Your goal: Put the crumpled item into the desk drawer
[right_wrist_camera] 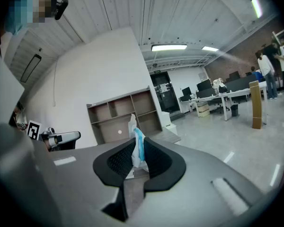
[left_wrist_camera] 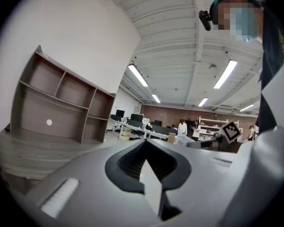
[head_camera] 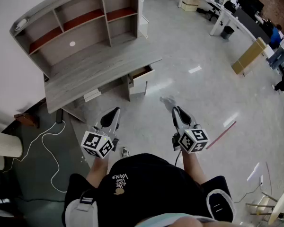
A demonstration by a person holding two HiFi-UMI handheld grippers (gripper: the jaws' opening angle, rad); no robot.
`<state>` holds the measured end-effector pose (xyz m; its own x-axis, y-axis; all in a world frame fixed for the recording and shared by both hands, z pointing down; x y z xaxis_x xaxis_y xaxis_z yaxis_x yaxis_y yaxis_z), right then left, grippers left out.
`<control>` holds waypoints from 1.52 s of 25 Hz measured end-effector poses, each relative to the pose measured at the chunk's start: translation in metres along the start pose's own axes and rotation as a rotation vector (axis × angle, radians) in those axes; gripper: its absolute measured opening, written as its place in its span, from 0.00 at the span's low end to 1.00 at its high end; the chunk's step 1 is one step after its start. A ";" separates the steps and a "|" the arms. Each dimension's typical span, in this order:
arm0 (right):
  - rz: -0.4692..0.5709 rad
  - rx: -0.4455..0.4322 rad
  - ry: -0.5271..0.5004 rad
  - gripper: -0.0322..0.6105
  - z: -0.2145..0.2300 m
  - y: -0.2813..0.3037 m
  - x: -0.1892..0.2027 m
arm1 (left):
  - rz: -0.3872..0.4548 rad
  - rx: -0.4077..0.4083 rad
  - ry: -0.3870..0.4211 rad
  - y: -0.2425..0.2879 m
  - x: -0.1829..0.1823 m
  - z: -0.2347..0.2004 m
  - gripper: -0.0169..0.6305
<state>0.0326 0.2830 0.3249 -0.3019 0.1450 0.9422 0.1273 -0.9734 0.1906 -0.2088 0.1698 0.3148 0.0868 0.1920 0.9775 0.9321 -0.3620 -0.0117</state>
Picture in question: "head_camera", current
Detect long cardboard box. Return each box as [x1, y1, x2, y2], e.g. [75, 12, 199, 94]
[231, 37, 268, 75]

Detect wooden stool frame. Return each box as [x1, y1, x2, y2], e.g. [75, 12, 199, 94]
[245, 183, 284, 225]

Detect white front wooden drawer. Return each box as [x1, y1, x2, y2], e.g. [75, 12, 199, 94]
[128, 65, 156, 96]

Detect person's black t-shirt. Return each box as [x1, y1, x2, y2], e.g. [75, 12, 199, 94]
[62, 153, 235, 227]

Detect white under-desk tray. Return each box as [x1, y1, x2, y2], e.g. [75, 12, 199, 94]
[83, 88, 102, 103]

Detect white plastic bag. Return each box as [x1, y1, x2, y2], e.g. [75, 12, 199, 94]
[159, 96, 178, 111]

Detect person's left forearm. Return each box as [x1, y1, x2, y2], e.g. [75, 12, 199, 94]
[86, 154, 110, 189]

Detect brown box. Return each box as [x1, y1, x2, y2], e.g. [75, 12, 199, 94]
[14, 113, 40, 129]

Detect white round device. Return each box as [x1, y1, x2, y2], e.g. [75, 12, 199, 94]
[15, 18, 29, 31]

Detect white grey harness strap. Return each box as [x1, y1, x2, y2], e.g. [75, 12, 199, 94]
[205, 189, 235, 223]
[64, 190, 99, 227]

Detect black waste bin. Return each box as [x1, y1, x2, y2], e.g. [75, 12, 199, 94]
[220, 26, 235, 40]

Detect white cable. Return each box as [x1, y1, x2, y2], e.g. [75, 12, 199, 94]
[3, 119, 67, 193]

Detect red floor tape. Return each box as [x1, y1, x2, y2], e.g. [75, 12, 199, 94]
[205, 121, 237, 150]

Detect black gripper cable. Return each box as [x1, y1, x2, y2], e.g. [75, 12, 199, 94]
[174, 150, 183, 167]

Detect white cylinder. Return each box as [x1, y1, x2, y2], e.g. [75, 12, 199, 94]
[0, 129, 24, 158]

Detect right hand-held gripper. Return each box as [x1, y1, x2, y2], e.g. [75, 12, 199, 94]
[171, 106, 210, 155]

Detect long white desk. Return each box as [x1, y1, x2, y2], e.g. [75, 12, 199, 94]
[178, 0, 273, 56]

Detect grey wooden desk with hutch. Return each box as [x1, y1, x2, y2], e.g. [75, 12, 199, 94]
[9, 0, 163, 124]

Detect black desk partition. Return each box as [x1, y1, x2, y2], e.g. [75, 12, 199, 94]
[234, 7, 272, 44]

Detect black office chair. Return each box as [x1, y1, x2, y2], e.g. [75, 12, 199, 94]
[196, 2, 222, 22]

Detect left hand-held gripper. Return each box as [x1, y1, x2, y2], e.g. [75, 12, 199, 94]
[80, 107, 121, 159]

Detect white side cabinet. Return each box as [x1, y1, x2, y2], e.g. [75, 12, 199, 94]
[139, 0, 149, 39]

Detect person's right forearm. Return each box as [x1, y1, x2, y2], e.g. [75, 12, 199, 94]
[181, 150, 213, 191]

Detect pale yellow storage boxes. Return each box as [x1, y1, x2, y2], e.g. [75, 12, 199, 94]
[181, 0, 202, 11]

